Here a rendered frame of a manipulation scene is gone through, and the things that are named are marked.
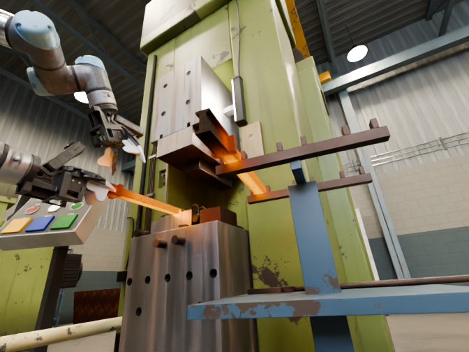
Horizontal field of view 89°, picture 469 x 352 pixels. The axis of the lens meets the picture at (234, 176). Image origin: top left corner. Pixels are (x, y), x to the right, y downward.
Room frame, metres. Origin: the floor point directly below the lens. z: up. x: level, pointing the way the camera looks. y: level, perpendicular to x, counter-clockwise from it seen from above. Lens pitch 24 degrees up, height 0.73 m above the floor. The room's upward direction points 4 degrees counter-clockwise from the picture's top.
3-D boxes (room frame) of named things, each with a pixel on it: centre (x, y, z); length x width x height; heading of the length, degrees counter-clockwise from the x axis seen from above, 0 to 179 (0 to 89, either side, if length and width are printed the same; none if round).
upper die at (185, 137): (1.07, 0.16, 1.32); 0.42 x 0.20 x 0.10; 153
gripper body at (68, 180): (0.50, 0.42, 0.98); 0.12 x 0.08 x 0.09; 153
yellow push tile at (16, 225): (0.94, 0.90, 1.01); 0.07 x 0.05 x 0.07; 88
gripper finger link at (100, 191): (0.59, 0.36, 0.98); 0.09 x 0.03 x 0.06; 150
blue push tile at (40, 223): (0.94, 0.80, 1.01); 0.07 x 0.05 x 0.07; 88
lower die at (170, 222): (1.07, 0.16, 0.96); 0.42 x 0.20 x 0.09; 153
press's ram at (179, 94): (1.05, 0.12, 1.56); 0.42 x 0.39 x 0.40; 153
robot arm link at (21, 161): (0.43, 0.46, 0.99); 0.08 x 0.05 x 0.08; 63
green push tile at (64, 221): (0.93, 0.70, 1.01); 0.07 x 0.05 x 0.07; 88
